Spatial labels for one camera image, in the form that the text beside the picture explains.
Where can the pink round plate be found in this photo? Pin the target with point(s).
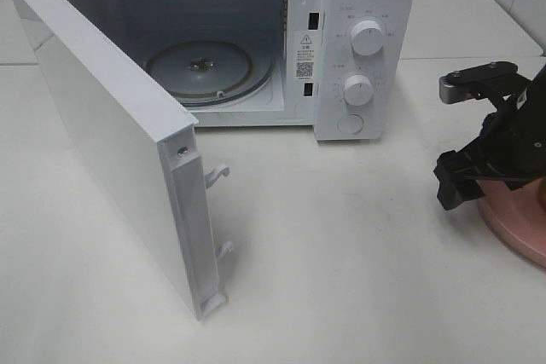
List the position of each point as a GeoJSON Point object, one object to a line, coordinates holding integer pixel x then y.
{"type": "Point", "coordinates": [516, 218]}

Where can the lower white microwave knob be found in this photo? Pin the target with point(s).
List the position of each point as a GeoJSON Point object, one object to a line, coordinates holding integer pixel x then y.
{"type": "Point", "coordinates": [358, 90]}

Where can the round white door release button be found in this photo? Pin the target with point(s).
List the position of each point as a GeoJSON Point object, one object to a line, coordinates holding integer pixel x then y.
{"type": "Point", "coordinates": [351, 124]}

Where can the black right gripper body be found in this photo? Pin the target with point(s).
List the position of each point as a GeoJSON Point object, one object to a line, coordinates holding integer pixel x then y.
{"type": "Point", "coordinates": [510, 147]}

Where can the glass microwave turntable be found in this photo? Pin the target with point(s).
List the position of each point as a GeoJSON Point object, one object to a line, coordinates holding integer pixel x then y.
{"type": "Point", "coordinates": [203, 73]}

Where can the white microwave knob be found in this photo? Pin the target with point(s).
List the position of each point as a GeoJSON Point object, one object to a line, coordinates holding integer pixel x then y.
{"type": "Point", "coordinates": [367, 36]}
{"type": "Point", "coordinates": [358, 90]}

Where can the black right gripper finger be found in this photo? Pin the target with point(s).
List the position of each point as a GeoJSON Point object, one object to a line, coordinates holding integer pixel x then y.
{"type": "Point", "coordinates": [478, 78]}
{"type": "Point", "coordinates": [457, 182]}

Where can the burger with lettuce and cheese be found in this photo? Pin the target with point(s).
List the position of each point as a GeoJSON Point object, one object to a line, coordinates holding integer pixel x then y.
{"type": "Point", "coordinates": [541, 193]}

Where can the white warning label sticker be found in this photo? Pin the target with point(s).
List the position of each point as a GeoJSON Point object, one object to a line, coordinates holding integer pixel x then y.
{"type": "Point", "coordinates": [304, 54]}

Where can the upper white microwave knob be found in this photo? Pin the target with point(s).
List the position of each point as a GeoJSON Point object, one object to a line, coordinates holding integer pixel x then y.
{"type": "Point", "coordinates": [367, 36]}

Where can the white microwave door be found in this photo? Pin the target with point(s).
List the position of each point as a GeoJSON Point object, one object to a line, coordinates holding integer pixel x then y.
{"type": "Point", "coordinates": [138, 141]}

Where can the white microwave oven body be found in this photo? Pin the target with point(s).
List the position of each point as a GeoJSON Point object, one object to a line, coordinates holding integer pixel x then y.
{"type": "Point", "coordinates": [143, 28]}

